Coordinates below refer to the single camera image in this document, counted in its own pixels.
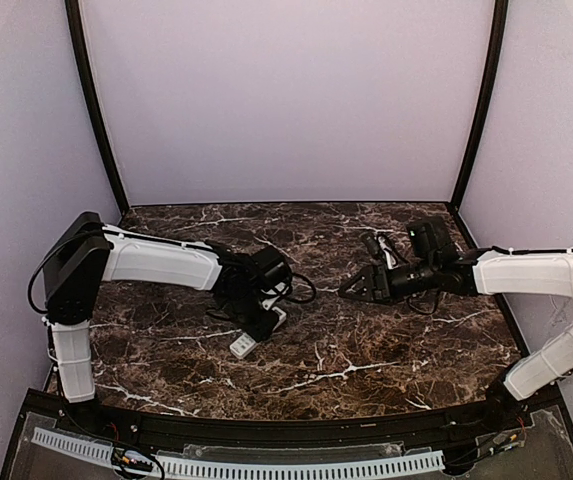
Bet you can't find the white remote control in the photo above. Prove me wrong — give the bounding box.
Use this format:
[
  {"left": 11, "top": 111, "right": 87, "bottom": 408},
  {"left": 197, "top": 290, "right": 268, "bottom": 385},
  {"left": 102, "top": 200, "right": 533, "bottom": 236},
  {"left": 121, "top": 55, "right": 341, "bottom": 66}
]
[{"left": 229, "top": 307, "right": 286, "bottom": 359}]

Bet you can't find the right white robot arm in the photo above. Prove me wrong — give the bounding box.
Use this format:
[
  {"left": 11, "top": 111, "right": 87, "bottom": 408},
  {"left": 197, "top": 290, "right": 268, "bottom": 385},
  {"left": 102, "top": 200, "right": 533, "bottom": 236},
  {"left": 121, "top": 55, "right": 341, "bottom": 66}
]
[{"left": 339, "top": 238, "right": 573, "bottom": 403}]

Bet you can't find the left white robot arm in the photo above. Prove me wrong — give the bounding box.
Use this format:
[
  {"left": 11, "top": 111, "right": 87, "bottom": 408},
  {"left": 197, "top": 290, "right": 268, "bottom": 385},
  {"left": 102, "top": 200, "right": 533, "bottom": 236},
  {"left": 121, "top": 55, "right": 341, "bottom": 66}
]
[{"left": 33, "top": 212, "right": 289, "bottom": 403}]

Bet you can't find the right black camera cable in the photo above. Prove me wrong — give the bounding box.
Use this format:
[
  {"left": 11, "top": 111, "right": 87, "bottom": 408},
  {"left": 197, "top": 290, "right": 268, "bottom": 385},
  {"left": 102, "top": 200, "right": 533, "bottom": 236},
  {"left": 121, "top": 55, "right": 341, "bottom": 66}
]
[{"left": 405, "top": 292, "right": 442, "bottom": 316}]

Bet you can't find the black camera cable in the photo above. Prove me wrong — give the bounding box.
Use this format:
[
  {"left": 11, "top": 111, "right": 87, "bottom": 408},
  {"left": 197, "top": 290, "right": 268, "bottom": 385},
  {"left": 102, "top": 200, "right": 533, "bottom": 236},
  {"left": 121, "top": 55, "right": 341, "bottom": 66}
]
[
  {"left": 205, "top": 277, "right": 318, "bottom": 321},
  {"left": 405, "top": 292, "right": 442, "bottom": 316}
]

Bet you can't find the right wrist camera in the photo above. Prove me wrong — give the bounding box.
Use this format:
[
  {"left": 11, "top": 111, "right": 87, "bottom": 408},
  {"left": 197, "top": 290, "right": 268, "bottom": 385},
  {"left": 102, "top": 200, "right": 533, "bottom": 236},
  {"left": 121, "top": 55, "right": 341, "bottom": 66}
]
[{"left": 358, "top": 217, "right": 457, "bottom": 269}]

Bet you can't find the left black camera cable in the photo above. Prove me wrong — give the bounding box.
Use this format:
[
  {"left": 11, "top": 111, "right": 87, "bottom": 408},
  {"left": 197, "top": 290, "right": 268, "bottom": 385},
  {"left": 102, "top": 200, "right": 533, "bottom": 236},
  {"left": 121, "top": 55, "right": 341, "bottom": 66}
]
[{"left": 205, "top": 277, "right": 318, "bottom": 321}]

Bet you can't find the black front rail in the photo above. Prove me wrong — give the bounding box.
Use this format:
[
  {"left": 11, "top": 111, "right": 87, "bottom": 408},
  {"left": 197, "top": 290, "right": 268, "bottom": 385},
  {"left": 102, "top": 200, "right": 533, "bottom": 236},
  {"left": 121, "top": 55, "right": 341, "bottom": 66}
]
[{"left": 56, "top": 401, "right": 493, "bottom": 451}]

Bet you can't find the white slotted cable duct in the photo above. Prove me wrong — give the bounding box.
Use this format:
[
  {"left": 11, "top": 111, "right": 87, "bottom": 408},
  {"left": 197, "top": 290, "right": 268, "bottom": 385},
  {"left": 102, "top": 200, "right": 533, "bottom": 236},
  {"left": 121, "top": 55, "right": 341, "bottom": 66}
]
[{"left": 31, "top": 427, "right": 445, "bottom": 479}]

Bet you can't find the right black frame post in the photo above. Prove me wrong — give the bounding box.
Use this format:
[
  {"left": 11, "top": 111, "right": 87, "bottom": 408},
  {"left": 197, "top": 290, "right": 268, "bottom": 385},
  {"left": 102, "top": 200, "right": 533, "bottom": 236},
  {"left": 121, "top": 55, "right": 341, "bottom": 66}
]
[{"left": 450, "top": 0, "right": 509, "bottom": 211}]

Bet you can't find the black frame post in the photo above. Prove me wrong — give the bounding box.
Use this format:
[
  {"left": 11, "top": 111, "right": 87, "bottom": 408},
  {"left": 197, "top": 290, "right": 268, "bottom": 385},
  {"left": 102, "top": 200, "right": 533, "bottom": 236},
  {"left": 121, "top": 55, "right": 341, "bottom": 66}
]
[
  {"left": 64, "top": 0, "right": 130, "bottom": 216},
  {"left": 450, "top": 0, "right": 509, "bottom": 211}
]

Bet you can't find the left black frame post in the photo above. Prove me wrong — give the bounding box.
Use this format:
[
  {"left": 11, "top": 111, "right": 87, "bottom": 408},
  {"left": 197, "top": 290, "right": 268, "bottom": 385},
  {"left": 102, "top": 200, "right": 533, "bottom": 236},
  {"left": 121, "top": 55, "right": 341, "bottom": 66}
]
[{"left": 64, "top": 0, "right": 130, "bottom": 216}]

